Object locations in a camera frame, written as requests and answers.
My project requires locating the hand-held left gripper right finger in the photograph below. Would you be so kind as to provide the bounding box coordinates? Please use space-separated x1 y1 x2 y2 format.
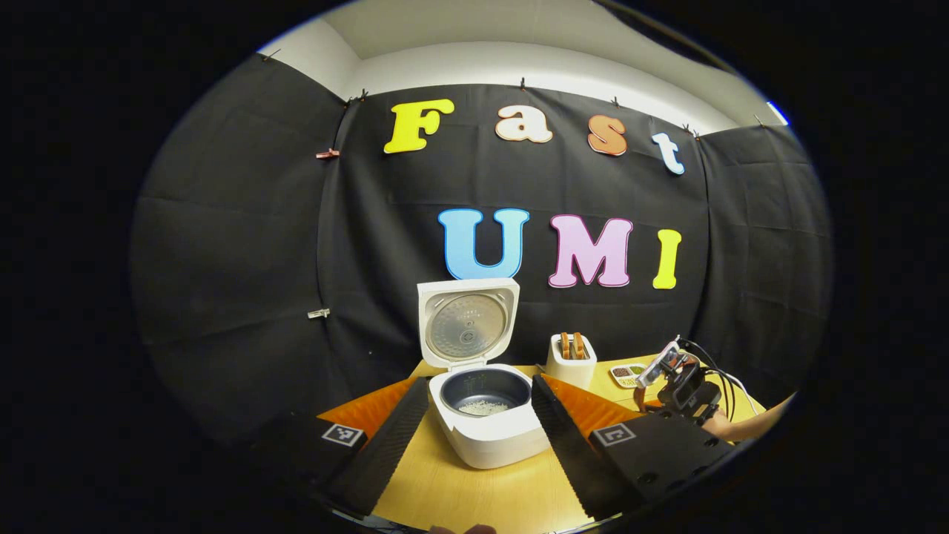
531 373 735 520

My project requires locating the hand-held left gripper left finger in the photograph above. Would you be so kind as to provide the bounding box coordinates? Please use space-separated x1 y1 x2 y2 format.
256 377 431 518

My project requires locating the white rice cooker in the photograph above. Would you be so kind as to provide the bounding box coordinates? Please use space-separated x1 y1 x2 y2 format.
417 278 551 469

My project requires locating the white divided bean dish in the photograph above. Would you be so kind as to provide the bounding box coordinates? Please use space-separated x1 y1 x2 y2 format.
609 363 649 389

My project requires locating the white toaster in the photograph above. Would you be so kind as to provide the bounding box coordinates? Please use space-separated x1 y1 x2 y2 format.
546 333 598 390

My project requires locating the black backdrop cloth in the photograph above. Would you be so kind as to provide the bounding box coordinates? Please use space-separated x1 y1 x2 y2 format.
132 53 835 446

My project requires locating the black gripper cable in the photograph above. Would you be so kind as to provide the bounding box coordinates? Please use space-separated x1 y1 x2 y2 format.
678 339 738 421

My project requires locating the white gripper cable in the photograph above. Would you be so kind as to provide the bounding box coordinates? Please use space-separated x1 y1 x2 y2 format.
704 369 758 416

